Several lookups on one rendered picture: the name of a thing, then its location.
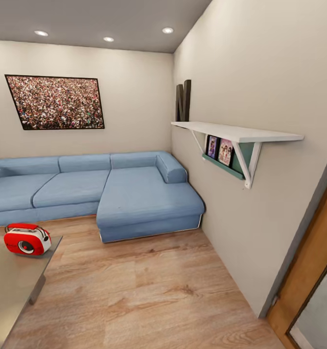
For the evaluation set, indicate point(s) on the picture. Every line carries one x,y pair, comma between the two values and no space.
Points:
211,146
49,103
225,152

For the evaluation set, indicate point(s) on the coffee table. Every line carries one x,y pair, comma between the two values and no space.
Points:
21,281

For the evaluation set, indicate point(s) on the decorative sign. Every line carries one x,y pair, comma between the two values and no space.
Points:
183,101

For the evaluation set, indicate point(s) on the sofa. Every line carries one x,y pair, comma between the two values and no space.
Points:
132,194

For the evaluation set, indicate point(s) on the shelf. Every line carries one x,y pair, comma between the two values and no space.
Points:
246,142

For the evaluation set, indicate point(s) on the radio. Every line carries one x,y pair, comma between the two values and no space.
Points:
27,239

